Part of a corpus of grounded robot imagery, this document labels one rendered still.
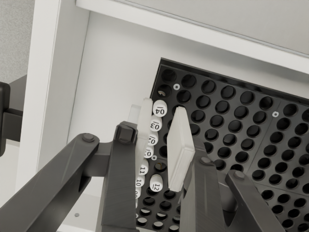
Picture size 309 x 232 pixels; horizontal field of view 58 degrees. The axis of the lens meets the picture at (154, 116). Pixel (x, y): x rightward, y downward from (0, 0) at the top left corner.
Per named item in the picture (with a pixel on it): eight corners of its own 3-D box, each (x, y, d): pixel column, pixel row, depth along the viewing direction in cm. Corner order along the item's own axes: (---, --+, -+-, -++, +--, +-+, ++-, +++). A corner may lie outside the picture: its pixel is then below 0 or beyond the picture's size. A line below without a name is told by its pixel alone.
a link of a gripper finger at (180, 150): (183, 147, 15) (196, 150, 15) (177, 105, 22) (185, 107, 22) (168, 190, 17) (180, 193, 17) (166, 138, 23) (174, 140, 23)
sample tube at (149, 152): (144, 124, 29) (140, 146, 25) (155, 126, 29) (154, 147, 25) (142, 135, 30) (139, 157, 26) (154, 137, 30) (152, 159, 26)
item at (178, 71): (116, 217, 31) (115, 222, 30) (160, 63, 24) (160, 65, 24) (133, 221, 31) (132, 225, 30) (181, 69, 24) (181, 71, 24)
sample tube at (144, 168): (138, 151, 31) (134, 175, 26) (139, 141, 30) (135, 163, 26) (149, 152, 31) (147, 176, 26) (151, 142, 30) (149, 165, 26)
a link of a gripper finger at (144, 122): (136, 182, 16) (123, 180, 16) (143, 132, 23) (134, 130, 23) (149, 138, 15) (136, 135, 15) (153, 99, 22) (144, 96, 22)
